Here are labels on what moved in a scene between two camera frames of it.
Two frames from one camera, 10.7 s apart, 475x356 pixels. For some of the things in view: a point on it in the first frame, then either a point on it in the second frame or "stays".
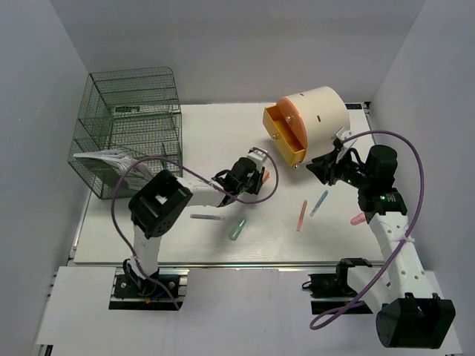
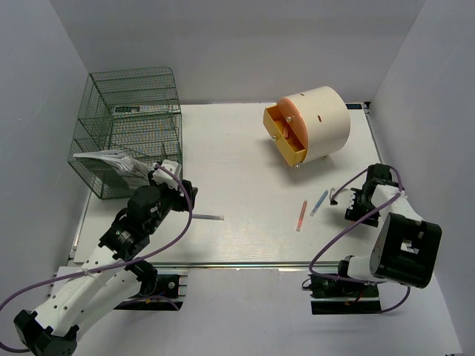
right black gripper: [326, 167] to [355, 214]
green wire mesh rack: [129, 130] stays
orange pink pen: [301, 216] stays
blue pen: [314, 211] stays
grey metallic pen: [206, 216] stays
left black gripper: [258, 176] to [181, 204]
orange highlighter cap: [266, 174] to [286, 132]
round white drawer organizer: [302, 125] stays
